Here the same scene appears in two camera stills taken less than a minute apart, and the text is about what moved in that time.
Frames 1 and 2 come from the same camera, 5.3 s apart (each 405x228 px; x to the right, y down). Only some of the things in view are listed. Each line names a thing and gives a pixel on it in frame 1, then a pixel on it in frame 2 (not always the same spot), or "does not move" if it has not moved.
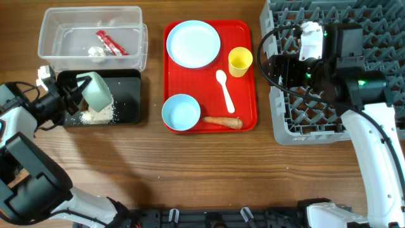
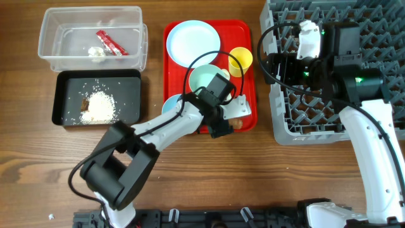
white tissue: (96, 51) does not move
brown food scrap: (85, 106) does not move
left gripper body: (52, 103) -> (218, 125)
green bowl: (97, 94) -> (202, 75)
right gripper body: (297, 74) does not move
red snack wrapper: (112, 44) does not move
